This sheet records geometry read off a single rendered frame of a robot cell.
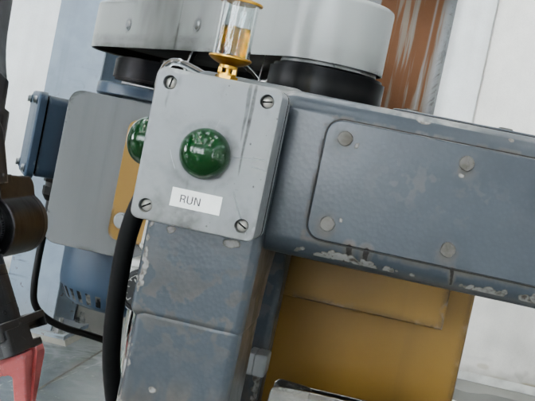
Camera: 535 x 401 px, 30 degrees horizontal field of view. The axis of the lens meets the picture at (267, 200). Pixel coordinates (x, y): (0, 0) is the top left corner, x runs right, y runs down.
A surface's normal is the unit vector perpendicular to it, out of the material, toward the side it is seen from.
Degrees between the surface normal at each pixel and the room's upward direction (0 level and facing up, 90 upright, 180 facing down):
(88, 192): 90
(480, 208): 90
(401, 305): 90
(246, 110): 90
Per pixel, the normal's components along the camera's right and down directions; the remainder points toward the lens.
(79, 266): -0.63, -0.07
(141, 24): -0.84, -0.15
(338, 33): -0.03, 0.05
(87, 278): -0.41, -0.02
